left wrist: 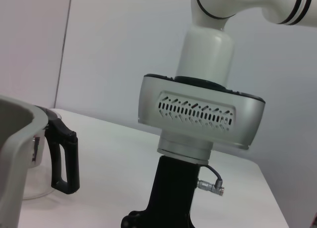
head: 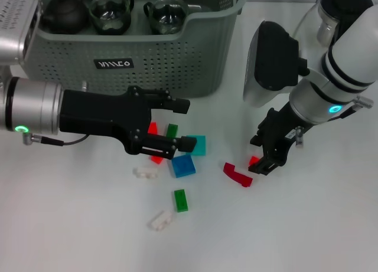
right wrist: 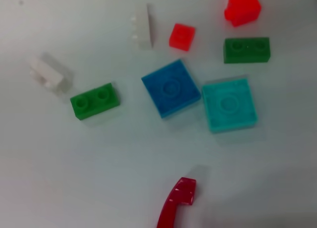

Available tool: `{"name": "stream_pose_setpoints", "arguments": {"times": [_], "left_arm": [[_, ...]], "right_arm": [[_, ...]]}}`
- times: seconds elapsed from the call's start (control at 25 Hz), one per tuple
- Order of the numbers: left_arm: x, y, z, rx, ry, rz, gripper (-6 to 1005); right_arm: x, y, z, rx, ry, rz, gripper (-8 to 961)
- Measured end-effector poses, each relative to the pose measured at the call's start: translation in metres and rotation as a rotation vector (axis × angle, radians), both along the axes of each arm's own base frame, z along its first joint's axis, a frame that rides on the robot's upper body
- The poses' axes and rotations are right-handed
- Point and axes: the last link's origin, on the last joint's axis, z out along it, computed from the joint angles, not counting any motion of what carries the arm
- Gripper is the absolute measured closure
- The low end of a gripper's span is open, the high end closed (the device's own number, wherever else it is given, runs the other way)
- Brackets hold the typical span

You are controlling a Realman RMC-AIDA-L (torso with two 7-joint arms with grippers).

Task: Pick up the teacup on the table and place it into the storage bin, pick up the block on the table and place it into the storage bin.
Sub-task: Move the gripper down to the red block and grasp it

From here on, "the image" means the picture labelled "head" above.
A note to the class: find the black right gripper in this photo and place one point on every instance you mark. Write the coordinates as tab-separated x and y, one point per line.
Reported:
277	133

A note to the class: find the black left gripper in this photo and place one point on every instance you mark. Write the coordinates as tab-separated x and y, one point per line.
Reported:
103	115

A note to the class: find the small orange-red cube block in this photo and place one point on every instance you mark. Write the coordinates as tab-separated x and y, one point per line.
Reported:
253	160

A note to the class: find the red sloped toy block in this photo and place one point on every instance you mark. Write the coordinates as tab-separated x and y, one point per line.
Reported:
153	128

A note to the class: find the dark red curved block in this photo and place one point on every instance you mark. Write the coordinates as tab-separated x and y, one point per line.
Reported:
236	174

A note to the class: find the small red square block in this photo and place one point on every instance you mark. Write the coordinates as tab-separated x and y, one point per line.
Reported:
156	159

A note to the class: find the white toy brick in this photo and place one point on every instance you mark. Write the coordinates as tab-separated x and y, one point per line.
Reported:
146	172
161	221

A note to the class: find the green toy brick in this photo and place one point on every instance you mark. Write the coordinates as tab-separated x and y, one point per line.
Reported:
172	130
180	201

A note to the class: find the glass teacup with black holder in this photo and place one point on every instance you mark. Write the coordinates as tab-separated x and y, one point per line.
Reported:
110	15
165	15

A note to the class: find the grey-green perforated storage bin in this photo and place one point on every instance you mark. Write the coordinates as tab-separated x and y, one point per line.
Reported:
177	62

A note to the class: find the teal square toy plate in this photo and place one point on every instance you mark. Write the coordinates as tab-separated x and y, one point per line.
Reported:
200	146

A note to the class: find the blue square toy plate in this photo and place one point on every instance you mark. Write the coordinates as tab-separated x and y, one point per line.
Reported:
183	167

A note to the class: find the black clay teapot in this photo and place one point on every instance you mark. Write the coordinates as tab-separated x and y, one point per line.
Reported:
66	13

